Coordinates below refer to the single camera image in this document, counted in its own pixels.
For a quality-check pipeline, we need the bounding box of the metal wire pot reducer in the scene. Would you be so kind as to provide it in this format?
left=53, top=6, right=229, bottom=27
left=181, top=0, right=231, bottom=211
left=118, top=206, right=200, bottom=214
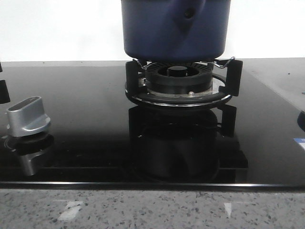
left=132, top=56, right=236, bottom=70

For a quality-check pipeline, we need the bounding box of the right black pot support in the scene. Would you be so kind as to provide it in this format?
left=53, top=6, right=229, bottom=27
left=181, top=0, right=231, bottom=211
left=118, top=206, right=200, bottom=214
left=125, top=60, right=243, bottom=107

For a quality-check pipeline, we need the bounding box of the blue cooking pot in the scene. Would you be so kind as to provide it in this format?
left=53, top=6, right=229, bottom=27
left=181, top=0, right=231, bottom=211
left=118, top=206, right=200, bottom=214
left=121, top=0, right=231, bottom=62

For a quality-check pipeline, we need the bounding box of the black pot support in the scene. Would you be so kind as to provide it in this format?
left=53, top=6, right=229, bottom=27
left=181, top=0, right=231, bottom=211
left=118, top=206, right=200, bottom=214
left=125, top=60, right=243, bottom=107
left=0, top=61, right=10, bottom=104

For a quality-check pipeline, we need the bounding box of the blue white sticker label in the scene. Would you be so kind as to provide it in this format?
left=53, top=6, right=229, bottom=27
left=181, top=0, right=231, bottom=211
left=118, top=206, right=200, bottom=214
left=294, top=138, right=305, bottom=151

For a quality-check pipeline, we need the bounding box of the black glass gas cooktop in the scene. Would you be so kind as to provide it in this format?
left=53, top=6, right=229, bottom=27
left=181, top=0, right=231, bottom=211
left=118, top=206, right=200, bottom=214
left=0, top=62, right=305, bottom=191

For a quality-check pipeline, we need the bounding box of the left black pot support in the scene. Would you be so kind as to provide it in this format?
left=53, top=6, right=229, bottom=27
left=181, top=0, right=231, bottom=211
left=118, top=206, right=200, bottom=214
left=0, top=61, right=10, bottom=104

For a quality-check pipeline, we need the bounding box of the silver stove control knob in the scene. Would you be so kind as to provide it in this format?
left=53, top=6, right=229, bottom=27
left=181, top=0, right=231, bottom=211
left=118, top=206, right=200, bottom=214
left=6, top=96, right=51, bottom=137

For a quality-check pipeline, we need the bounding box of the right black gas burner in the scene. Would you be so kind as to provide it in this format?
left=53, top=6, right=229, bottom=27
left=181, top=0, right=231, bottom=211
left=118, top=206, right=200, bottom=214
left=143, top=62, right=213, bottom=98

